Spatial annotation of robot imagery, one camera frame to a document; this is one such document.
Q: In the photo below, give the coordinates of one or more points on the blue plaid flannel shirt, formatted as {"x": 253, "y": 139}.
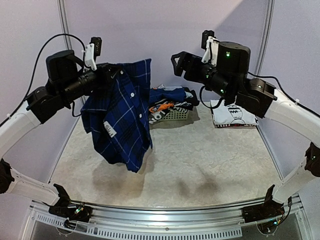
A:
{"x": 117, "y": 117}

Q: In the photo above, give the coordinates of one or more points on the solid blue garment in basket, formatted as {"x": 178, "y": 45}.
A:
{"x": 159, "y": 94}

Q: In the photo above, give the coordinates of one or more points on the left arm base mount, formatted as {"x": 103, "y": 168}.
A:
{"x": 66, "y": 209}

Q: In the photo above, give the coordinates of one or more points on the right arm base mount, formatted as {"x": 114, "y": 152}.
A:
{"x": 268, "y": 209}

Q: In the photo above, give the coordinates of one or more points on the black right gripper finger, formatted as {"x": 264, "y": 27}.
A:
{"x": 178, "y": 68}
{"x": 181, "y": 57}

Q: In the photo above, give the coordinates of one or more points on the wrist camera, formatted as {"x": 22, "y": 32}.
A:
{"x": 210, "y": 44}
{"x": 91, "y": 52}

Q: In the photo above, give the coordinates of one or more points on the black white orange printed shirt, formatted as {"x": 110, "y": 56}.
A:
{"x": 164, "y": 104}

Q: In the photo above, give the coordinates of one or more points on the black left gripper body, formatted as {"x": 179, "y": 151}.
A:
{"x": 102, "y": 81}

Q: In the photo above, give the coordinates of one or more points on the folded red white shirt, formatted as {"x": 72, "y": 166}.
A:
{"x": 235, "y": 123}

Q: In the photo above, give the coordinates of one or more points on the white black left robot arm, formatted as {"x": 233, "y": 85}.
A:
{"x": 66, "y": 83}

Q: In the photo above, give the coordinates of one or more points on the cream perforated laundry basket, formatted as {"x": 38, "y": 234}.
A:
{"x": 169, "y": 114}

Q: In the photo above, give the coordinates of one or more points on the folded white cartoon t-shirt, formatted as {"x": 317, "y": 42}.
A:
{"x": 226, "y": 113}

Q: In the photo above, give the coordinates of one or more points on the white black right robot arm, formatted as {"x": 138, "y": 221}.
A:
{"x": 228, "y": 78}

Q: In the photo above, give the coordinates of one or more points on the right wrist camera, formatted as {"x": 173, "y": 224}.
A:
{"x": 210, "y": 44}

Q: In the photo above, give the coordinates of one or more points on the black garment in basket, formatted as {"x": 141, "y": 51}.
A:
{"x": 191, "y": 97}

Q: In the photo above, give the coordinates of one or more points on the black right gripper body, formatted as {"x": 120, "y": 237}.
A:
{"x": 187, "y": 65}

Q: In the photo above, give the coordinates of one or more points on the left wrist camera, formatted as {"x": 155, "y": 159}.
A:
{"x": 91, "y": 52}

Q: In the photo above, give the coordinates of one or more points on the grey garment in basket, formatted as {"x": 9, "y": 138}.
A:
{"x": 170, "y": 88}

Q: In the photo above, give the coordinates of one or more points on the aluminium front rail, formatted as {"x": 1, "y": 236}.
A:
{"x": 220, "y": 222}

